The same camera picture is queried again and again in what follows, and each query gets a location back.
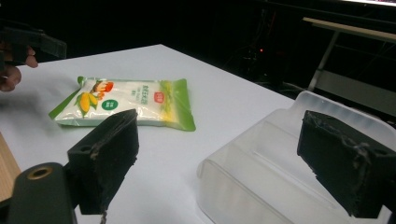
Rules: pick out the white and green starch packet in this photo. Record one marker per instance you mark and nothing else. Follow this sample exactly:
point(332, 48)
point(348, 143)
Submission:
point(130, 102)

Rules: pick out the wooden board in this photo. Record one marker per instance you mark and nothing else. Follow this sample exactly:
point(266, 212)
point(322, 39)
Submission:
point(6, 174)

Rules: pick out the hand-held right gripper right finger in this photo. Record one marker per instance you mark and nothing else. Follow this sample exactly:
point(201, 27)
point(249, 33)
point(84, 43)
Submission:
point(345, 168)

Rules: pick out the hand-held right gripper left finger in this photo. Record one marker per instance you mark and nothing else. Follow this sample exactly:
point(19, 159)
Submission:
point(106, 161)

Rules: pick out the clear plastic storage box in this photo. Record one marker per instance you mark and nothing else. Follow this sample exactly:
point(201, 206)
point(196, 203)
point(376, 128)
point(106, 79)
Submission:
point(267, 174)

